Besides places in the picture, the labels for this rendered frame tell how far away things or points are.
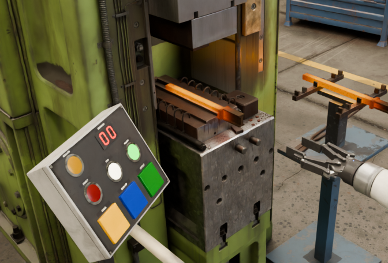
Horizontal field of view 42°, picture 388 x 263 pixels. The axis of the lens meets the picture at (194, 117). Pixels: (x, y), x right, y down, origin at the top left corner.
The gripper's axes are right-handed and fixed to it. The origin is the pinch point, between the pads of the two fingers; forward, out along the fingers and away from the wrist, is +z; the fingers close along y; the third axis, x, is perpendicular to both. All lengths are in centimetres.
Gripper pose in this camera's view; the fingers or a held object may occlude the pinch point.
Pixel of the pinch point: (302, 148)
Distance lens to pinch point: 158.6
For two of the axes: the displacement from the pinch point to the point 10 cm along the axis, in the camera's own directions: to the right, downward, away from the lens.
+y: 7.5, -3.5, 5.7
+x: -0.5, -8.8, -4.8
